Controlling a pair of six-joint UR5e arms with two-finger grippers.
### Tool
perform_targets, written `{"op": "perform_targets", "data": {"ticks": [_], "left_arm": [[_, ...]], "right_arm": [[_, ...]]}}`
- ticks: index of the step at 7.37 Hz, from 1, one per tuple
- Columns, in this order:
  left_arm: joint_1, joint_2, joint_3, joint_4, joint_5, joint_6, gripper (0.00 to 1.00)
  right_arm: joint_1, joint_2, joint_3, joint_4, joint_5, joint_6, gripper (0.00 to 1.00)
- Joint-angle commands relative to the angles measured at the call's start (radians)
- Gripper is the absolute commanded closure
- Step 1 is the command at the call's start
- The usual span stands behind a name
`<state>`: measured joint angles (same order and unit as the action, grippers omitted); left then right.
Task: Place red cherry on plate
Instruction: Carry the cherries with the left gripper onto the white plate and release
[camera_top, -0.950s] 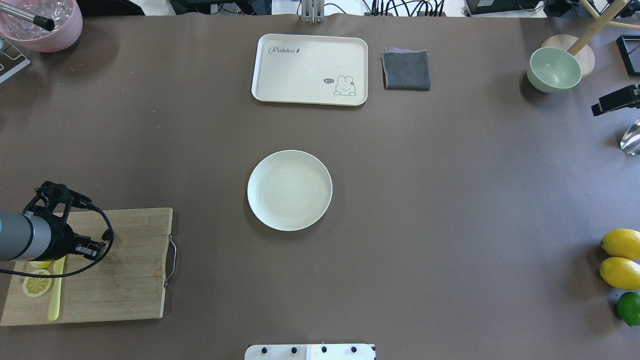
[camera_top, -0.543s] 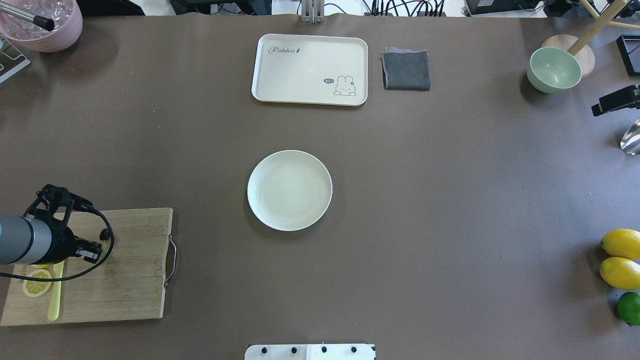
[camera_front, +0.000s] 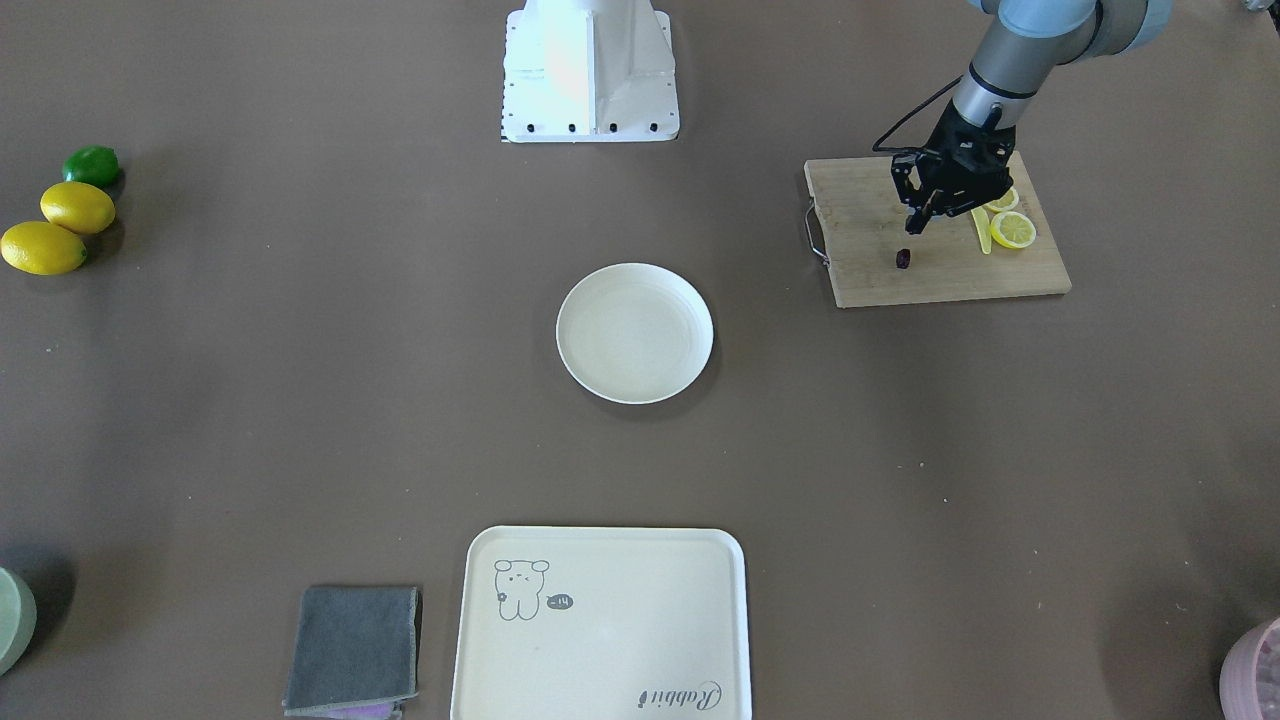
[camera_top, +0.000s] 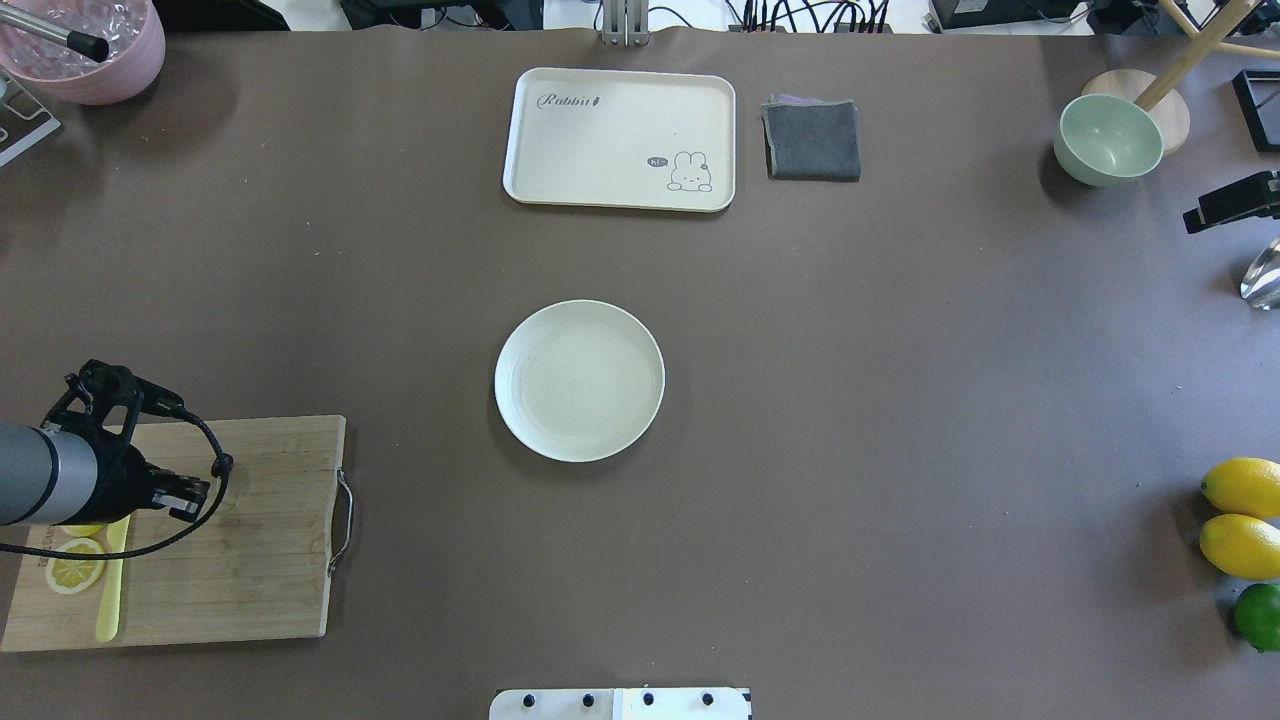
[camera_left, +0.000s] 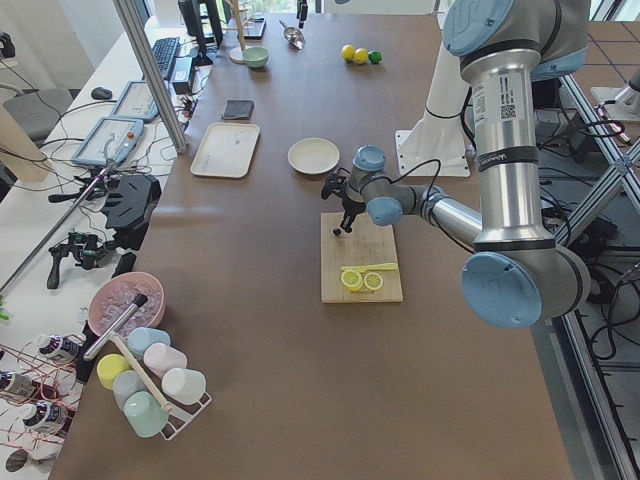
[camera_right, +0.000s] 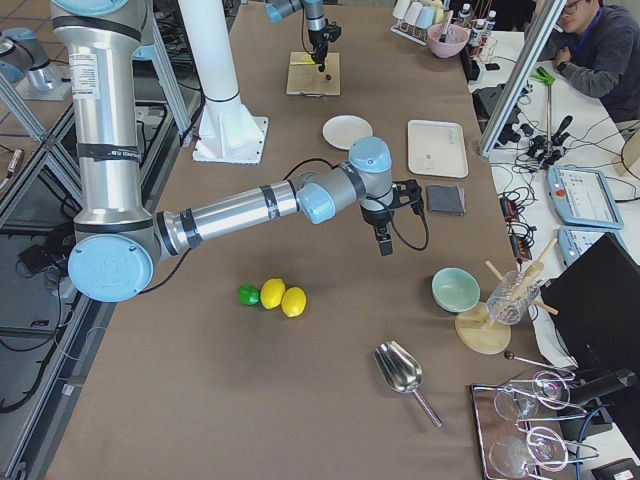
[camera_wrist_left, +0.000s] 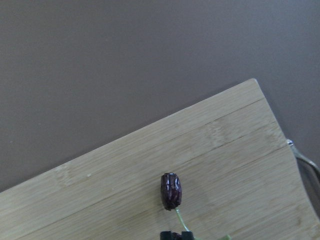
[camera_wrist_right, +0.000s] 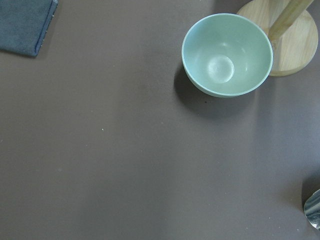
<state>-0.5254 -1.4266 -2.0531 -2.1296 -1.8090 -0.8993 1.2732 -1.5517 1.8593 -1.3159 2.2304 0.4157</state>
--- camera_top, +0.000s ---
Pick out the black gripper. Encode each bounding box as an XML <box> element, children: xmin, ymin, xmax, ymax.
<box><xmin>92</xmin><ymin>438</ymin><xmax>211</xmax><ymax>523</ymax></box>

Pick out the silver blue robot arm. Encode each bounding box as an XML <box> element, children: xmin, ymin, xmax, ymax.
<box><xmin>1</xmin><ymin>423</ymin><xmax>211</xmax><ymax>527</ymax></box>

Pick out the cream rabbit tray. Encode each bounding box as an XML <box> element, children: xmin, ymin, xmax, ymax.
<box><xmin>502</xmin><ymin>67</ymin><xmax>737</xmax><ymax>213</ymax></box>

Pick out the lemon slice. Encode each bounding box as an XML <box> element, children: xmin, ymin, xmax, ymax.
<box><xmin>45</xmin><ymin>537</ymin><xmax>106</xmax><ymax>596</ymax></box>
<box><xmin>59</xmin><ymin>524</ymin><xmax>106</xmax><ymax>538</ymax></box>

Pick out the yellow plastic knife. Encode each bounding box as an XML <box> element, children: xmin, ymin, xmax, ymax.
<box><xmin>95</xmin><ymin>516</ymin><xmax>131</xmax><ymax>644</ymax></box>

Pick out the round cream plate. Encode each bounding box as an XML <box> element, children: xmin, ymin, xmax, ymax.
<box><xmin>493</xmin><ymin>299</ymin><xmax>667</xmax><ymax>462</ymax></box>

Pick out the black-tipped metal tool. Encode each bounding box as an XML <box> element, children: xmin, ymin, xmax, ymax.
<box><xmin>1</xmin><ymin>3</ymin><xmax>110</xmax><ymax>63</ymax></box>

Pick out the pink bowl with ice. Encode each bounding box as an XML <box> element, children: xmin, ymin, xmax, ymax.
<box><xmin>1</xmin><ymin>1</ymin><xmax>166</xmax><ymax>106</ymax></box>

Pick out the grey folded cloth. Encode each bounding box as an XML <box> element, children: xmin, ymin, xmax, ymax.
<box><xmin>762</xmin><ymin>94</ymin><xmax>861</xmax><ymax>183</ymax></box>

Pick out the mint green bowl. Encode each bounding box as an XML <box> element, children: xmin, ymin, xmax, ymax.
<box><xmin>1052</xmin><ymin>94</ymin><xmax>1165</xmax><ymax>188</ymax></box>

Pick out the wooden cup stand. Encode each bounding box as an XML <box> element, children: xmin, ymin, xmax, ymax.
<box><xmin>1082</xmin><ymin>1</ymin><xmax>1277</xmax><ymax>158</ymax></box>

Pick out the yellow lemon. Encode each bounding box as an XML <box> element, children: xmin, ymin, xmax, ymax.
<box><xmin>1199</xmin><ymin>457</ymin><xmax>1279</xmax><ymax>519</ymax></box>
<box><xmin>1199</xmin><ymin>514</ymin><xmax>1279</xmax><ymax>582</ymax></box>

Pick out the green lime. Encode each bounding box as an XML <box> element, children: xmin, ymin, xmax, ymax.
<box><xmin>1233</xmin><ymin>583</ymin><xmax>1279</xmax><ymax>653</ymax></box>

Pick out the metal scoop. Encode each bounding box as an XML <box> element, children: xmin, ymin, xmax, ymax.
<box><xmin>1239</xmin><ymin>236</ymin><xmax>1280</xmax><ymax>311</ymax></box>

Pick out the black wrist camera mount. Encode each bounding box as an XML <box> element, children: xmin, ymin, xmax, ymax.
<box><xmin>41</xmin><ymin>359</ymin><xmax>192</xmax><ymax>443</ymax></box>

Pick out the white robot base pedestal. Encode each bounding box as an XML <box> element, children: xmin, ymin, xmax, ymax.
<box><xmin>488</xmin><ymin>685</ymin><xmax>753</xmax><ymax>719</ymax></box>

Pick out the aluminium frame post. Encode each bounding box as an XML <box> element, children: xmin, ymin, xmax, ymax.
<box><xmin>599</xmin><ymin>0</ymin><xmax>650</xmax><ymax>47</ymax></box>

